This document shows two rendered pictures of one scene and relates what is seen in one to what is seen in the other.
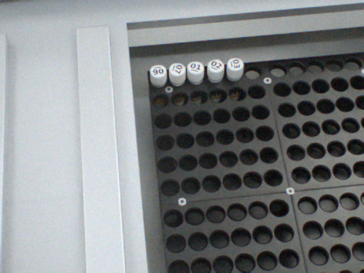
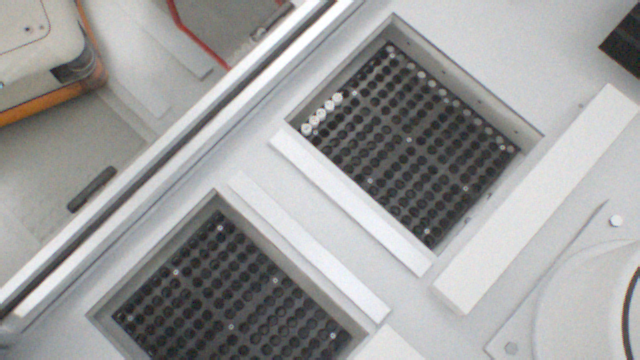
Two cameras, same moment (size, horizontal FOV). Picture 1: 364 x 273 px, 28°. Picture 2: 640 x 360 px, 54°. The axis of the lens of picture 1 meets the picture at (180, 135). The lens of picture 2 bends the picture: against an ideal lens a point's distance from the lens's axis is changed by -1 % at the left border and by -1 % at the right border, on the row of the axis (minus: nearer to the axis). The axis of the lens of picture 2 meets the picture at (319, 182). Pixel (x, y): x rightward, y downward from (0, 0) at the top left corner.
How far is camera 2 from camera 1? 0.38 m
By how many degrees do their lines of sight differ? 23
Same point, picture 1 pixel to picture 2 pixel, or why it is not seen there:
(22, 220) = (331, 244)
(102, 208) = (363, 214)
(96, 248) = (377, 231)
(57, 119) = (300, 190)
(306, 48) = not seen: hidden behind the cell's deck
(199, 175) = (366, 163)
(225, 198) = (386, 164)
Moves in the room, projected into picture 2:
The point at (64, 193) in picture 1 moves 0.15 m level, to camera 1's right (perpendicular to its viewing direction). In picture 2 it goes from (337, 220) to (431, 138)
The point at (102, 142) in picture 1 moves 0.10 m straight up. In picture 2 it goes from (335, 186) to (339, 159)
